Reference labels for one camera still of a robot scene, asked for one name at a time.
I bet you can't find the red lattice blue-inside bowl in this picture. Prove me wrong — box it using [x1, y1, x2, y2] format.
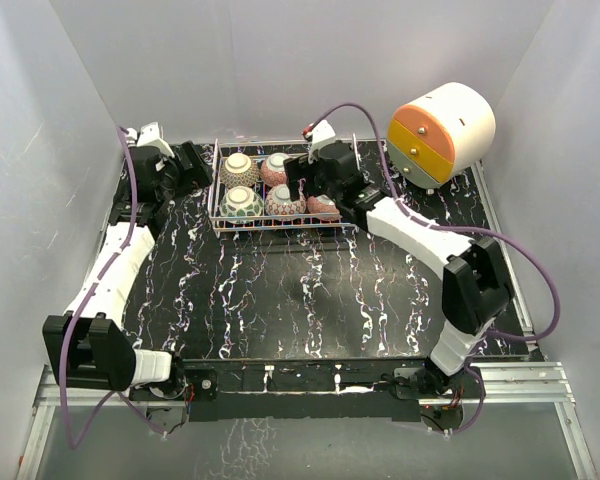
[265, 184, 307, 221]

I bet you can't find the red dotted pink bowl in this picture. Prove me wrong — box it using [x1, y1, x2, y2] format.
[306, 195, 341, 222]

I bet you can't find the white wire dish rack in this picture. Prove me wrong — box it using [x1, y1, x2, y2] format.
[207, 142, 350, 234]

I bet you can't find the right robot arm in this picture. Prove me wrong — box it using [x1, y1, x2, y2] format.
[283, 141, 514, 397]

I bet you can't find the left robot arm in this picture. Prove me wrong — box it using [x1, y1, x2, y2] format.
[42, 141, 212, 399]

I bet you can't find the pink floral bowl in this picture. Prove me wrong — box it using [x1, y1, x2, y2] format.
[260, 152, 290, 188]

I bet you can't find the beige patterned bowl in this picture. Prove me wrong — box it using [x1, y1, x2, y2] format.
[220, 153, 260, 189]

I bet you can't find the green leaf bowl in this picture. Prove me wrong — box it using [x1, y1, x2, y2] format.
[220, 186, 264, 225]

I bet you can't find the round drawer cabinet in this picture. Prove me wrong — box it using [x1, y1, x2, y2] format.
[387, 82, 496, 190]

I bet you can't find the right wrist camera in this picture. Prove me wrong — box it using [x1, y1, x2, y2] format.
[303, 119, 336, 153]

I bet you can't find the black base frame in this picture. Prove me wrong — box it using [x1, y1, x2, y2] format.
[122, 357, 486, 424]

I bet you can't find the aluminium rail frame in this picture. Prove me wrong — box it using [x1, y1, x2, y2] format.
[18, 190, 597, 479]

